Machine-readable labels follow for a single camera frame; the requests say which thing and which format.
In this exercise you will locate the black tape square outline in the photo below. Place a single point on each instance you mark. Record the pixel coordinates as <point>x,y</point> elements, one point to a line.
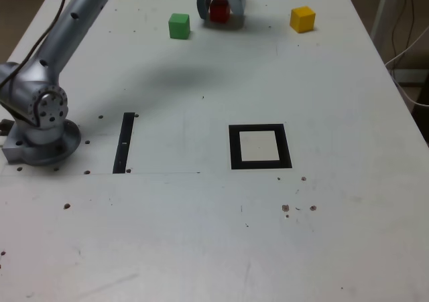
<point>234,148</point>

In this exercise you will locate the black tape strip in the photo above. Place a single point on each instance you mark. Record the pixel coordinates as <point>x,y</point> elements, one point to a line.
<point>123,131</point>

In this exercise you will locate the red cube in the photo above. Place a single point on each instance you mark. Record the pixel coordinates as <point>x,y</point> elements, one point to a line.
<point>219,11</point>

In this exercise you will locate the green cube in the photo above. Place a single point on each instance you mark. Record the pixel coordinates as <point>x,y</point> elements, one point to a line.
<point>179,27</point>

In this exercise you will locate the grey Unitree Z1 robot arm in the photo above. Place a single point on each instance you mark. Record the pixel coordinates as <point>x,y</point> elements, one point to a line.
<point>60,37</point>

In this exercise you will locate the yellow cube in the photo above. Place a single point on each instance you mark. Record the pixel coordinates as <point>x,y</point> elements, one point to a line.
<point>301,20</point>

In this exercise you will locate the white metal post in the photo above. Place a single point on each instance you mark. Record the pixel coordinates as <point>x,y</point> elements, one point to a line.
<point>382,7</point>

